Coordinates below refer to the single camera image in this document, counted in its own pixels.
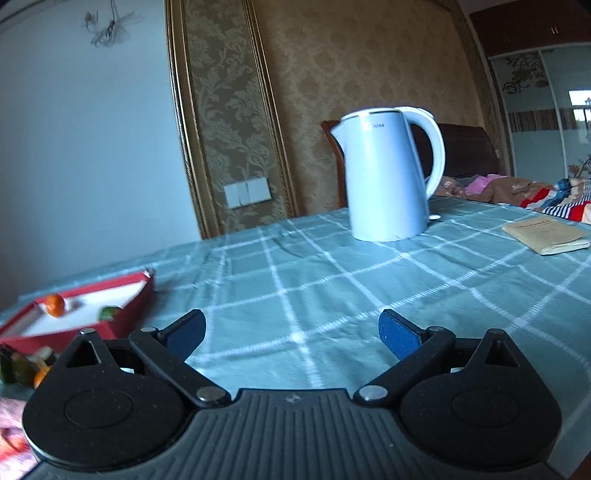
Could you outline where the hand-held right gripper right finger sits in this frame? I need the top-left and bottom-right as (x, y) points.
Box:
(353, 309), (533, 408)

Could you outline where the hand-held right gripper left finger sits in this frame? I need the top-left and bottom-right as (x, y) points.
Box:
(54, 309), (232, 409)

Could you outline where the red shallow cardboard box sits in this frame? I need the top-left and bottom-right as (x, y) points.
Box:
(0, 270), (156, 356)

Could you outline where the green checked tablecloth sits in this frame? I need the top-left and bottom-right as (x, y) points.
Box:
(0, 196), (591, 480)

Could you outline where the orange mandarin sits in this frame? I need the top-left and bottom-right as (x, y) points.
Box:
(43, 294), (66, 319)

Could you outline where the white electric kettle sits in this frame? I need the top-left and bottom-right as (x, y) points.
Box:
(329, 106), (446, 243)

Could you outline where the tan paperback book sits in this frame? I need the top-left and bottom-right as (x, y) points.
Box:
(502, 218), (591, 256)

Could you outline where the brown blanket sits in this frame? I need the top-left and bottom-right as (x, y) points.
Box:
(480, 178), (557, 207)

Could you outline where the wooden bed headboard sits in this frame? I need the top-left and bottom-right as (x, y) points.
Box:
(321, 120), (504, 208)

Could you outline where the pink patterned cloth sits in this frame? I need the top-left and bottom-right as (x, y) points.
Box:
(0, 396), (38, 468)

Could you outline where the pile of clothes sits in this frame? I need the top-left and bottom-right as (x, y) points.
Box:
(522, 157), (591, 228)

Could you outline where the wardrobe with sliding glass doors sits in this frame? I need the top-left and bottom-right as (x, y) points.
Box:
(468, 0), (591, 185)

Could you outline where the white wall switch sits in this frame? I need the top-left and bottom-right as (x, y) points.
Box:
(225, 179), (272, 209)

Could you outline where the gold wall frame moulding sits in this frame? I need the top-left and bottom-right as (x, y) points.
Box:
(165, 0), (298, 241)

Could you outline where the white wall decoration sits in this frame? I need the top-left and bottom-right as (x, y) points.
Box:
(83, 0), (144, 49)

